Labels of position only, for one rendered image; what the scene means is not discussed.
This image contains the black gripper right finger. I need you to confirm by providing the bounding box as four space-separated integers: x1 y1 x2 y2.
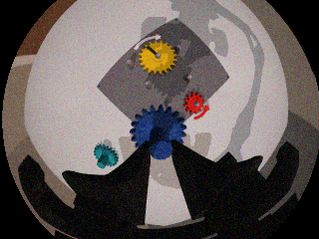
170 139 263 220

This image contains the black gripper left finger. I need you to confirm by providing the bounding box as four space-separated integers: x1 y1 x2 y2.
61 140 151 226

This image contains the teal gear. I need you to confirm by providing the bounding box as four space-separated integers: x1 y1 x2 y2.
93 144 119 168

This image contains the yellow gear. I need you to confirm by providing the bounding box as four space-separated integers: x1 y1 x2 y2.
139 41 178 75

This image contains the blue gear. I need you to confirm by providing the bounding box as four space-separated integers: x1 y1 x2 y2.
129 105 186 159

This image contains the white curved arrow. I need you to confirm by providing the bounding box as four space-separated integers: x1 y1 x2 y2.
135 35 160 50

